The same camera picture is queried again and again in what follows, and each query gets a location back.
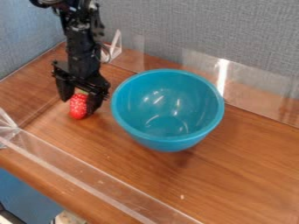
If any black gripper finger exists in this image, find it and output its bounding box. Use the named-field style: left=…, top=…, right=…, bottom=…
left=87, top=93, right=104, bottom=116
left=56, top=80, right=75, bottom=102

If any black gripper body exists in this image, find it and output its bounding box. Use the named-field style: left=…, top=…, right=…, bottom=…
left=52, top=60, right=111, bottom=101

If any red toy strawberry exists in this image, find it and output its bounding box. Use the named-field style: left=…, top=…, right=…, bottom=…
left=69, top=93, right=88, bottom=119

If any blue plastic bowl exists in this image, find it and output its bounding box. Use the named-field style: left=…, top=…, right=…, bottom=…
left=111, top=69, right=224, bottom=152

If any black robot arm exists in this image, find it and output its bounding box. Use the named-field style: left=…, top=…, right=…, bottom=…
left=29, top=0, right=111, bottom=115

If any clear acrylic front barrier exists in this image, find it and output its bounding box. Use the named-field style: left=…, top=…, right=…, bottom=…
left=0, top=108, right=203, bottom=224

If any clear acrylic barrier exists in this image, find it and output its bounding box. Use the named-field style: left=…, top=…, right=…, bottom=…
left=0, top=108, right=203, bottom=224
left=112, top=30, right=299, bottom=128

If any clear acrylic back barrier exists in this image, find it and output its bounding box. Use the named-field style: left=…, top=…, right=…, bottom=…
left=112, top=30, right=299, bottom=128

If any clear acrylic corner bracket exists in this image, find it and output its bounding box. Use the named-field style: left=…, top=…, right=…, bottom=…
left=100, top=30, right=123, bottom=63

